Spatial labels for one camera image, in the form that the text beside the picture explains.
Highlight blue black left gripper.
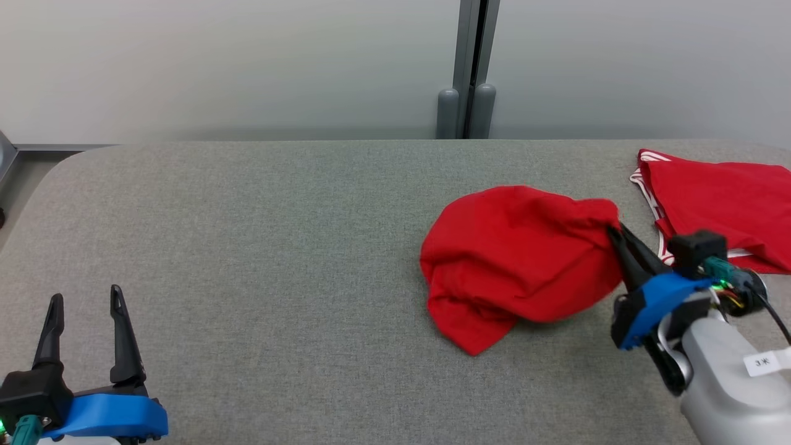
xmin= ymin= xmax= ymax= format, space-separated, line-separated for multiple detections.
xmin=32 ymin=284 xmax=169 ymax=445

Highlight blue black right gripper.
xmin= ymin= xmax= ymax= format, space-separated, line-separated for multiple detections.
xmin=606 ymin=224 xmax=717 ymax=396

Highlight red Bulls basketball jersey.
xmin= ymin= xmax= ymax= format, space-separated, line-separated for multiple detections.
xmin=630 ymin=148 xmax=791 ymax=274

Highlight red shorts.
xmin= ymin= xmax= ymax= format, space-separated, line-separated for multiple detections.
xmin=420 ymin=185 xmax=624 ymax=357

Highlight teal right camera connector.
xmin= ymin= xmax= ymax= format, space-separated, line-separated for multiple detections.
xmin=701 ymin=256 xmax=751 ymax=288

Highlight teal camera connector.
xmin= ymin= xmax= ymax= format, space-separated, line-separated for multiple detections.
xmin=12 ymin=415 xmax=43 ymax=445
xmin=701 ymin=256 xmax=751 ymax=288

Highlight teal left camera connector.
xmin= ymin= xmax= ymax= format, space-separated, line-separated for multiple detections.
xmin=12 ymin=415 xmax=43 ymax=445

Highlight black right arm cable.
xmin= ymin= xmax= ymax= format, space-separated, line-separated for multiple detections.
xmin=751 ymin=290 xmax=791 ymax=347

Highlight white cable label tag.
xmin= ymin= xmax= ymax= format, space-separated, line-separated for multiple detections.
xmin=745 ymin=348 xmax=791 ymax=378

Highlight grey metal baseboard rail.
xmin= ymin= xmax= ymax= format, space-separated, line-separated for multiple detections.
xmin=0 ymin=130 xmax=118 ymax=186

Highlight grey cylindrical post cap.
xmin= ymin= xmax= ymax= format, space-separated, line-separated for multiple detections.
xmin=470 ymin=83 xmax=497 ymax=139
xmin=437 ymin=88 xmax=460 ymax=140

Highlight grey metal partition post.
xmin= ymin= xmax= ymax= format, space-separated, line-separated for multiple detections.
xmin=453 ymin=0 xmax=501 ymax=140

